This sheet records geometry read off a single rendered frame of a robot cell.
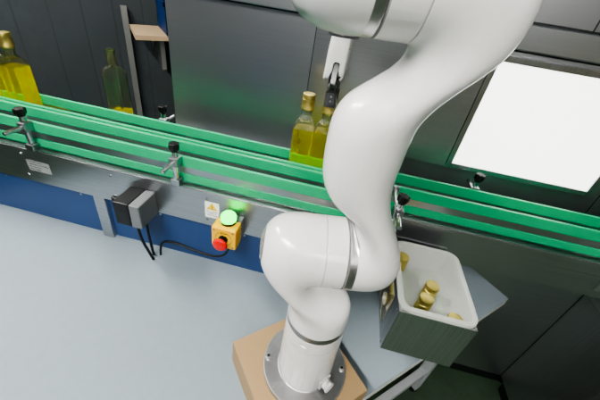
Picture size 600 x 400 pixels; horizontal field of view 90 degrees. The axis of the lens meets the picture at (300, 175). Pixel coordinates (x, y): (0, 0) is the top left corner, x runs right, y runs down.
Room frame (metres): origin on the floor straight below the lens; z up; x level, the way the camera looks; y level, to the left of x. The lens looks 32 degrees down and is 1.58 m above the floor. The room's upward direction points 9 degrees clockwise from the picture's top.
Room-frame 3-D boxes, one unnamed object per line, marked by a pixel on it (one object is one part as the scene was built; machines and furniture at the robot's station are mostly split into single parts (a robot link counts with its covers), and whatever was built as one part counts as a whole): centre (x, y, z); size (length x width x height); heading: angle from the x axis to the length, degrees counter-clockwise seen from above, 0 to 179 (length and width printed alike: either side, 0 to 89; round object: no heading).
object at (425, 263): (0.52, -0.36, 0.97); 0.22 x 0.17 x 0.09; 173
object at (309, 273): (0.37, -0.05, 1.14); 0.19 x 0.12 x 0.24; 94
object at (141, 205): (0.65, 0.45, 0.96); 0.08 x 0.08 x 0.08; 83
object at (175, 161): (0.66, 0.34, 1.11); 0.07 x 0.04 x 0.13; 173
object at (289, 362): (0.36, -0.08, 0.93); 0.19 x 0.19 x 0.18
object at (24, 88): (0.90, 0.94, 1.19); 0.06 x 0.06 x 0.28; 83
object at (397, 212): (0.64, -0.26, 1.12); 0.17 x 0.03 x 0.12; 173
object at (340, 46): (0.79, -0.05, 1.44); 0.10 x 0.07 x 0.11; 173
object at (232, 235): (0.62, 0.17, 0.96); 0.07 x 0.07 x 0.07; 83
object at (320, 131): (0.79, -0.05, 1.16); 0.06 x 0.06 x 0.21; 83
